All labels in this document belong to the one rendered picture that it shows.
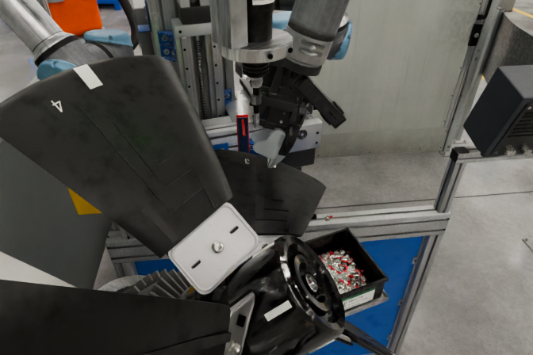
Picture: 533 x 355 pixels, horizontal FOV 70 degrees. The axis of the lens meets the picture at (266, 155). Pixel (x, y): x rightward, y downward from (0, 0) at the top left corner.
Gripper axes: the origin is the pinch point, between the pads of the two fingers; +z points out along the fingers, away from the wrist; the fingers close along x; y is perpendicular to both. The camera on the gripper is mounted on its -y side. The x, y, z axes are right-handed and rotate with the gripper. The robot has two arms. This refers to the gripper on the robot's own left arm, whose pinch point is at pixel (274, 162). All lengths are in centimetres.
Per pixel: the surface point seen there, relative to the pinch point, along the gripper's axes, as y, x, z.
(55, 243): 52, -51, 87
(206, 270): 13.3, 29.7, -3.6
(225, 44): 16.7, 24.9, -26.9
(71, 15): 125, -336, 96
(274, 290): 7.4, 34.3, -7.3
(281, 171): -1.6, 1.0, 1.2
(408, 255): -54, -14, 33
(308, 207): -4.0, 12.1, -0.3
